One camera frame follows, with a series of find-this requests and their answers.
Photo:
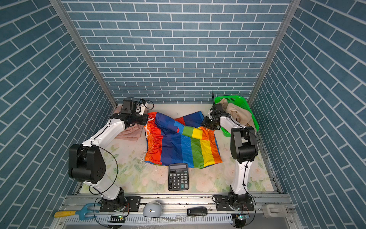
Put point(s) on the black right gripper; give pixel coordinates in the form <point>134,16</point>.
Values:
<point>206,123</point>

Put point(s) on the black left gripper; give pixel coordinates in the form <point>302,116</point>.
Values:
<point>144,117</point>

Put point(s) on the pink shorts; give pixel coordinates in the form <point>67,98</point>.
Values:
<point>131,133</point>

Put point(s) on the green plastic basket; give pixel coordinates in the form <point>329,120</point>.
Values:
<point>239,101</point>

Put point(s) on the rainbow striped shorts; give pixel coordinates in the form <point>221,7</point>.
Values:
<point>181,140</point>

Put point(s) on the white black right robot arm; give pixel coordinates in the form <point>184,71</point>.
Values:
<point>244,149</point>

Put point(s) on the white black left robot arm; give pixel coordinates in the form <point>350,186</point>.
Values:
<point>86,163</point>

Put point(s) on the beige shorts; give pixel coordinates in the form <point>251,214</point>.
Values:
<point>244,117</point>

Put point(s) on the black desk calculator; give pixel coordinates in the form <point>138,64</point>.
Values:
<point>178,177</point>

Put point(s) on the black key fob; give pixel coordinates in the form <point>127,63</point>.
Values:
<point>197,211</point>

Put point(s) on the grey tape measure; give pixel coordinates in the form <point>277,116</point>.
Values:
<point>152,209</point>

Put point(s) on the right circuit board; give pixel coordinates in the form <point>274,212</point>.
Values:
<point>239,220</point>

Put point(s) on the circuit board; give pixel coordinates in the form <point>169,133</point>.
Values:
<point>239,220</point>
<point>115,222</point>

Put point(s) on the left circuit board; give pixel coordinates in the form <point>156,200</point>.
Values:
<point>115,222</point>

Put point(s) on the blue yellow hand fork tool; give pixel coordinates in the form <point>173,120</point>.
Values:
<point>87,212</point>

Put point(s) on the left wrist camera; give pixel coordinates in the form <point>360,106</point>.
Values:
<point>142,108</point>

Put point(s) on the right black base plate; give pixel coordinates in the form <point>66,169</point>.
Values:
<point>225,203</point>

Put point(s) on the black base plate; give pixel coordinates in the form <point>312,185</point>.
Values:
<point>225,203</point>
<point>133,203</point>

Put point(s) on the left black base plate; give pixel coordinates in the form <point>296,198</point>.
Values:
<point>133,203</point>

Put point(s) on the aluminium front rail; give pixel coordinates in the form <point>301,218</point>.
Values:
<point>174,214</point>

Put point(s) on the grey plastic handle bracket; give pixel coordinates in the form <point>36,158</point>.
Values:
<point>275,211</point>

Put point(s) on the aluminium corner post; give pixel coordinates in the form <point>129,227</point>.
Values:
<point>67,22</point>

